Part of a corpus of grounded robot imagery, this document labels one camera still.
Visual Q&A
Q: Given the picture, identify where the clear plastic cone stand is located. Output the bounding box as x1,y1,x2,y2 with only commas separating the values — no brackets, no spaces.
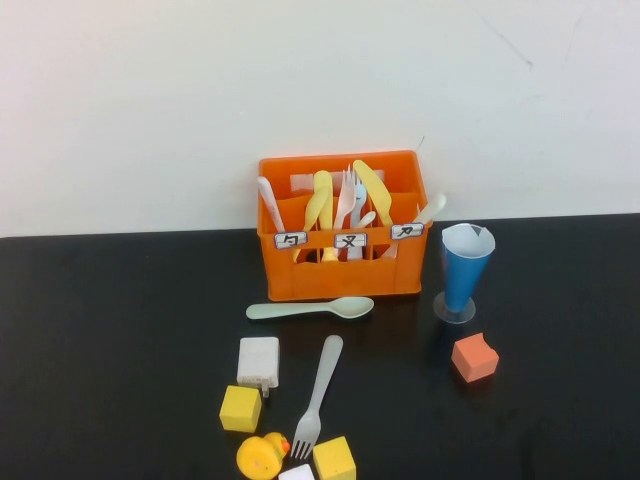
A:
432,290,477,324

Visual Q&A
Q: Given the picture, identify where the light blue plastic fork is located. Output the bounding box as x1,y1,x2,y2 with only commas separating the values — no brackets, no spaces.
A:
347,180,370,261

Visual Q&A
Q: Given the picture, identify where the mint green plastic spoon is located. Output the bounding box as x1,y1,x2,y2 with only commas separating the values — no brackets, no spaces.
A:
245,295,375,321

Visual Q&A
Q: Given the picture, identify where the yellow rubber duck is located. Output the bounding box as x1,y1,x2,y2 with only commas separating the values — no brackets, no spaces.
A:
235,430,291,480

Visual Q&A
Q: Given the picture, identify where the paper label reading knife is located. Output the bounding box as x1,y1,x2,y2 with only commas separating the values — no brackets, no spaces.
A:
389,222,425,241

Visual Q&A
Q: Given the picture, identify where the orange plastic cutlery holder crate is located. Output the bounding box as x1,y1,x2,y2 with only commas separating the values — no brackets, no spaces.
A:
257,148,434,302

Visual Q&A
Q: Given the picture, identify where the yellow plastic spoon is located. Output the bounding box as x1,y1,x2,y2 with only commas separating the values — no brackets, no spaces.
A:
292,185,331,261

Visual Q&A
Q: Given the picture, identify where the pink plastic fork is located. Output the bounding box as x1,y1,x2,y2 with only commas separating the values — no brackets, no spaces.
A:
332,163,357,231

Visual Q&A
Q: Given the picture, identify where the pale grey plastic fork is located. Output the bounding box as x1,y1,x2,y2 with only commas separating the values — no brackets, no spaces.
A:
289,333,345,460

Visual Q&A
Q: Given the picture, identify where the paper label reading fork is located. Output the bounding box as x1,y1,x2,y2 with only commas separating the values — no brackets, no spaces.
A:
333,232,369,250

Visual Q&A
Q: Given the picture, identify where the yellow foam cube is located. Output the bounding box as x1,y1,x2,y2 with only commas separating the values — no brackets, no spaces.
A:
218,383,263,434
312,435,357,480

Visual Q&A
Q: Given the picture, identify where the yellow cutlery handle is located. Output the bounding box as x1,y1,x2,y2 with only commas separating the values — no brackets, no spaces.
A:
313,169,341,262

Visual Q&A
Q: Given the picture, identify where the white charger plug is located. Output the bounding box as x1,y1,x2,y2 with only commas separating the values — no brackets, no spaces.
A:
235,335,281,399

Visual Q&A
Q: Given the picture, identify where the white plastic knife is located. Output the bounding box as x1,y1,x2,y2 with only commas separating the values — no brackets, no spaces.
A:
382,193,448,261

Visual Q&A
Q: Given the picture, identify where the white spoon handle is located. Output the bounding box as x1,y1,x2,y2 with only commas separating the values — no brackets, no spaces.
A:
256,175,286,234

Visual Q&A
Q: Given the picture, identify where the yellow plastic knife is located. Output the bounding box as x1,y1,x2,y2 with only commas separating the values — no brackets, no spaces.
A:
352,159,400,256

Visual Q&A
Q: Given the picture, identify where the orange foam cube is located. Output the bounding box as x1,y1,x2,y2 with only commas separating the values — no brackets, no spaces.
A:
451,332,500,384

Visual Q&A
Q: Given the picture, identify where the paper label reading spoon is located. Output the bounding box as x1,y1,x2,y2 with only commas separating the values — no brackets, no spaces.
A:
273,231,308,250

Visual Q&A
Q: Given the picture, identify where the white foam cube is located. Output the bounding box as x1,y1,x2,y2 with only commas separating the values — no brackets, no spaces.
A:
277,463,316,480

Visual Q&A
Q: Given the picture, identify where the blue paper cone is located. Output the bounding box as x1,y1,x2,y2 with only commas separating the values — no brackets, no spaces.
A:
440,222,497,312

